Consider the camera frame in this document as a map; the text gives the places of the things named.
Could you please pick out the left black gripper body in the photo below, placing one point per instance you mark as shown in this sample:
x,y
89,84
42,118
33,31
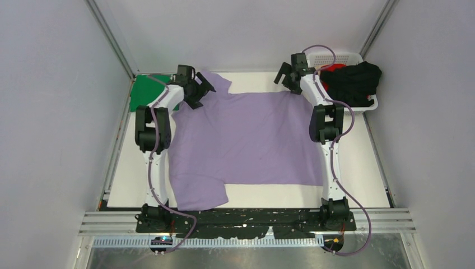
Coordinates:
x,y
194,89

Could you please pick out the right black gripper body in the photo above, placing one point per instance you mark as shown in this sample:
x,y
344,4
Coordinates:
x,y
295,89

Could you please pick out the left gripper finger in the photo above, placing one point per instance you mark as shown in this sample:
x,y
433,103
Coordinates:
x,y
193,96
205,87

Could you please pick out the purple t shirt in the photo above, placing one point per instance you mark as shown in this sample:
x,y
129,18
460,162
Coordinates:
x,y
249,149

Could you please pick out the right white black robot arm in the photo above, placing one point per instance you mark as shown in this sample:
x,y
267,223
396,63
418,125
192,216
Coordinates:
x,y
325,129

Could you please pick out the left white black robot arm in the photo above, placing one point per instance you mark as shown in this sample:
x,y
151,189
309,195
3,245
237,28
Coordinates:
x,y
153,132

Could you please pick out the red t shirt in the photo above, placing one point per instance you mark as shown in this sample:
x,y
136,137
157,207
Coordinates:
x,y
326,69

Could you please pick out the folded green t shirt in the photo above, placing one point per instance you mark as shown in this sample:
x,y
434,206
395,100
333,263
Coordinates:
x,y
146,89

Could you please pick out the black t shirt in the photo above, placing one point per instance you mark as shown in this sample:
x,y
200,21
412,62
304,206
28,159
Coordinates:
x,y
355,84

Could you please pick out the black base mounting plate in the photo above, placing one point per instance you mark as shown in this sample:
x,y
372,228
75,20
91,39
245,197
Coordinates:
x,y
241,223

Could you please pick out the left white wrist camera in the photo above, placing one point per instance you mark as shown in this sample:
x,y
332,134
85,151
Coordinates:
x,y
197,80

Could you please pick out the aluminium frame rail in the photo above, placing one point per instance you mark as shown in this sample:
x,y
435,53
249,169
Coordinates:
x,y
118,229

